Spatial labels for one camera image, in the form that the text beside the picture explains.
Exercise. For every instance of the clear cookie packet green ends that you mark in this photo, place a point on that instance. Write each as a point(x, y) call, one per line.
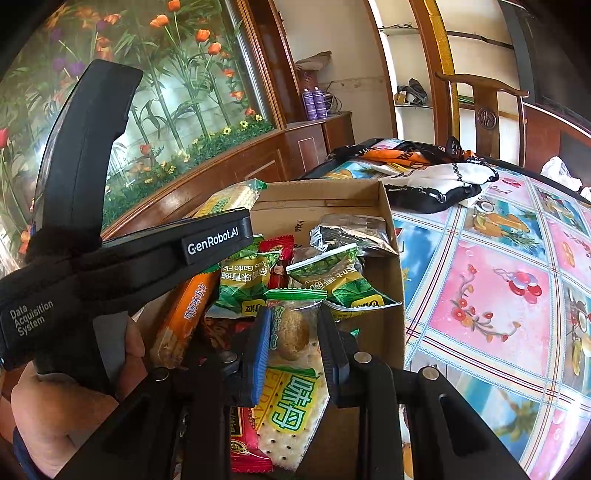
point(291, 327)

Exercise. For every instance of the small red snack packet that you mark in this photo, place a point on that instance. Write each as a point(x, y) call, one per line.
point(280, 258)

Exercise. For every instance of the person's left hand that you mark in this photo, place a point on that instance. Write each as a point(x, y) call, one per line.
point(69, 415)

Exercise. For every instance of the white plastic bag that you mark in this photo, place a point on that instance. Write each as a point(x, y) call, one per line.
point(561, 170)

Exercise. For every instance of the bright red snack packet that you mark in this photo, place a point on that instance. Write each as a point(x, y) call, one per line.
point(247, 443)

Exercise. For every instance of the black yellow shelf object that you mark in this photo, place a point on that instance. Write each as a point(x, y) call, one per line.
point(411, 92)

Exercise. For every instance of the purple spray bottle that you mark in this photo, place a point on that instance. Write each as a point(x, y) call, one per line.
point(318, 102)
point(307, 104)

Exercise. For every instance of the dark red snack packet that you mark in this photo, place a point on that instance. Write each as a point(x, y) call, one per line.
point(221, 330)

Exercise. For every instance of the wooden chair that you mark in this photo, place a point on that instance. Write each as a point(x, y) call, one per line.
point(485, 115)

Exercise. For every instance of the wooden partition cabinet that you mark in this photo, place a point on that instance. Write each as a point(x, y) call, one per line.
point(258, 161)

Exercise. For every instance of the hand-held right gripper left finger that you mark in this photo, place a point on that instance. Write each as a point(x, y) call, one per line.
point(261, 355)

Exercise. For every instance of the printed plastic tablecloth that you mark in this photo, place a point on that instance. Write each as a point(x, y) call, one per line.
point(485, 300)

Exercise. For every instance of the black white cloth bag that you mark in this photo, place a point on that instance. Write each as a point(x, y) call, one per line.
point(443, 184)

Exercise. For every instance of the orange cracker packet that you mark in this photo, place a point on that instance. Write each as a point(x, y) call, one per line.
point(184, 314)

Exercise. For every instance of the orange black printed bag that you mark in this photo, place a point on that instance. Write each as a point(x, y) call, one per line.
point(392, 154)

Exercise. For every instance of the white green cracker packet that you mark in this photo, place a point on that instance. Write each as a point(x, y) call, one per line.
point(288, 415)

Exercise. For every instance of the cardboard box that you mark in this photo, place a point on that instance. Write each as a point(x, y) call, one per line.
point(323, 198)

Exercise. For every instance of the silver foil snack packet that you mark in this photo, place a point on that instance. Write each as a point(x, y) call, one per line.
point(351, 233)

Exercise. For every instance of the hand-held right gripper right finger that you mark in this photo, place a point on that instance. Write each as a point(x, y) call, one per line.
point(330, 355)

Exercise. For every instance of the brown paper bag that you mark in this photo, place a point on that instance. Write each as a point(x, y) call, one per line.
point(314, 62)

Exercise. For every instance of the green pea snack packet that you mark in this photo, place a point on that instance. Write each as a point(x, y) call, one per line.
point(242, 281)
point(341, 277)

